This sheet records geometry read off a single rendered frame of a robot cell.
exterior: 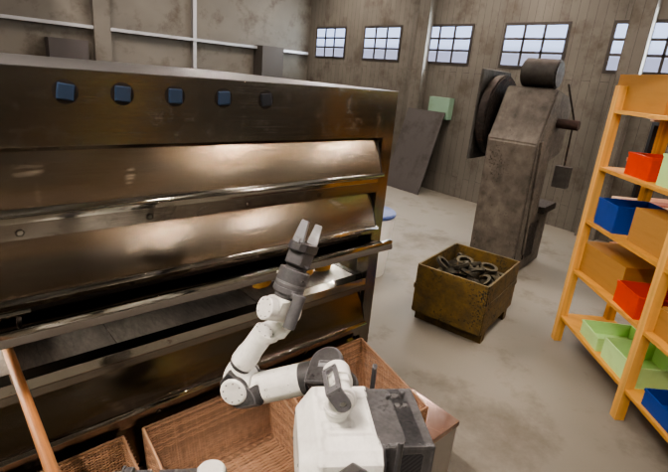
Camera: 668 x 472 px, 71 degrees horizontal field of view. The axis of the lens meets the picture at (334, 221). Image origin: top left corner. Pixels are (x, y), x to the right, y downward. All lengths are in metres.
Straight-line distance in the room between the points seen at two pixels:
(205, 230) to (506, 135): 4.49
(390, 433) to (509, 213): 4.86
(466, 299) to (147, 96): 3.29
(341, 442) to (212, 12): 11.15
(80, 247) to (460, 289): 3.25
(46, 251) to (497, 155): 4.96
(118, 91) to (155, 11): 9.78
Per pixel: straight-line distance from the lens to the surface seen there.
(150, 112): 1.58
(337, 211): 2.12
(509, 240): 5.92
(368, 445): 1.12
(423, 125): 9.85
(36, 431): 1.53
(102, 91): 1.54
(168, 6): 11.41
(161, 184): 1.62
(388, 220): 5.10
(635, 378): 3.95
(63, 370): 1.79
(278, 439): 2.29
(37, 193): 1.53
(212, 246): 1.77
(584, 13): 8.80
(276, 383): 1.38
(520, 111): 5.86
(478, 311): 4.23
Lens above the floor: 2.15
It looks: 17 degrees down
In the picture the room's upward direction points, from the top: 5 degrees clockwise
